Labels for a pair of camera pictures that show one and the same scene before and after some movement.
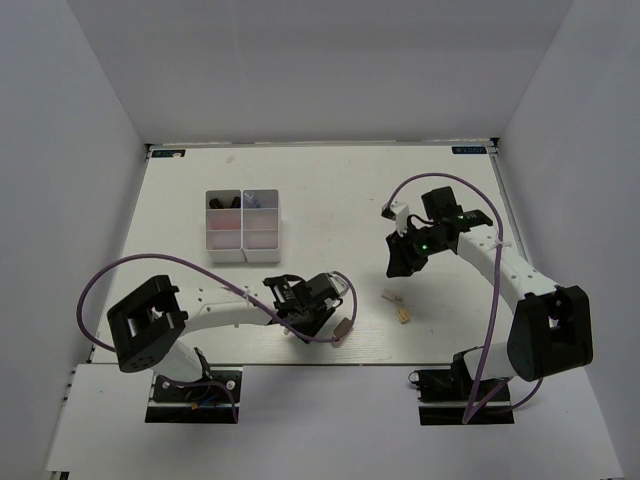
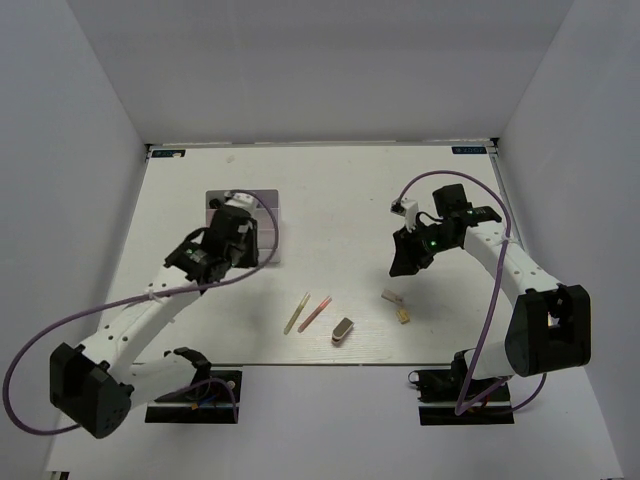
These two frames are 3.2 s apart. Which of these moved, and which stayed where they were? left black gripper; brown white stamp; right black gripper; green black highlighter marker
Moved: left black gripper
Stayed: brown white stamp; green black highlighter marker; right black gripper
